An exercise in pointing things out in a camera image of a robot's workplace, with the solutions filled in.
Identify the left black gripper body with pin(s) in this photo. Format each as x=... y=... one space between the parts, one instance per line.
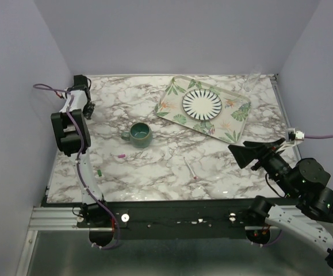
x=88 y=108

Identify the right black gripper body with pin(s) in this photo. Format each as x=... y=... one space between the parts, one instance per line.
x=274 y=164

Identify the white pen pink tip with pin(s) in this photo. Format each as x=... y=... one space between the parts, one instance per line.
x=190 y=168

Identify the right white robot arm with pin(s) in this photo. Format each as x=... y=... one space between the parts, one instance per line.
x=306 y=182

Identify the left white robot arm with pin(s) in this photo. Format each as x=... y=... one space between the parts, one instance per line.
x=73 y=139

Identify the floral leaf tray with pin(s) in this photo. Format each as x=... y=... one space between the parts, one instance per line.
x=228 y=126

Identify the striped blue white plate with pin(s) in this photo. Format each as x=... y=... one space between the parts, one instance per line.
x=202 y=104

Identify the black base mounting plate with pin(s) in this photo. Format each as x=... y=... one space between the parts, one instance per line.
x=195 y=219

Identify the clear glass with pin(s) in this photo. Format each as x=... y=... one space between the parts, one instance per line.
x=252 y=78

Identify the green ceramic mug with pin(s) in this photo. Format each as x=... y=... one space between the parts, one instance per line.
x=139 y=135

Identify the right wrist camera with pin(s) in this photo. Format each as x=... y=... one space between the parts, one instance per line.
x=294 y=135

